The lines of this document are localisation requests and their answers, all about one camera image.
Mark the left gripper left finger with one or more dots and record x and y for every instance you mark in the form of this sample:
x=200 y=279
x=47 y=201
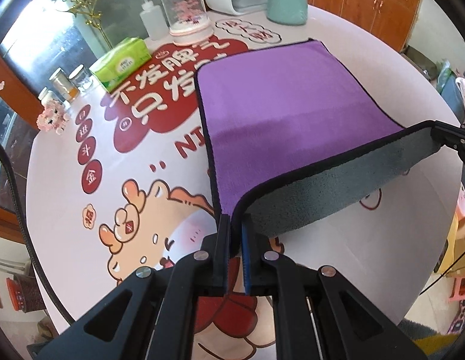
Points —
x=152 y=314

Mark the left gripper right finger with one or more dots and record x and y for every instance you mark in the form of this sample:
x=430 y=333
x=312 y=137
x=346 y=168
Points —
x=318 y=313

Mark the purple grey microfibre towel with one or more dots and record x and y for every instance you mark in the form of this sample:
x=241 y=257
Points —
x=293 y=137

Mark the red lidded woven basket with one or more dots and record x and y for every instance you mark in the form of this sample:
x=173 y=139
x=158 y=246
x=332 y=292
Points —
x=25 y=294

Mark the teal ceramic jar brown lid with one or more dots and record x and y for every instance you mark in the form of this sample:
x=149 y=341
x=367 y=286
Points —
x=288 y=12

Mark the pink block pig figurine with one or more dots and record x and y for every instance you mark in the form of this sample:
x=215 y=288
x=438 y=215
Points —
x=53 y=118

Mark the white pill bottle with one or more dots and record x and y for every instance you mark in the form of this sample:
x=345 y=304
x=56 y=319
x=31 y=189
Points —
x=46 y=95

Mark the small clear glass jar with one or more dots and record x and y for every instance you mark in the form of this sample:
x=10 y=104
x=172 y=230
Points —
x=81 y=77

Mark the green tissue pack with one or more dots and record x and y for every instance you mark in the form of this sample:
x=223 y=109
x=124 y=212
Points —
x=119 y=63

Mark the metal tin with orange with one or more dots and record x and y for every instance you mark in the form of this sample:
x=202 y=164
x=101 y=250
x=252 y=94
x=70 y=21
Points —
x=63 y=85

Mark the white squeeze wash bottle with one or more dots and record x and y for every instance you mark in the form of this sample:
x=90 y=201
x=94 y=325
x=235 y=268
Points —
x=153 y=19

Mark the glass dome pink ornament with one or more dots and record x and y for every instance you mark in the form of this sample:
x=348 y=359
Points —
x=188 y=21

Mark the glass sliding door gold ornament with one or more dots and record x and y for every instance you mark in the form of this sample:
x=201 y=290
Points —
x=38 y=36

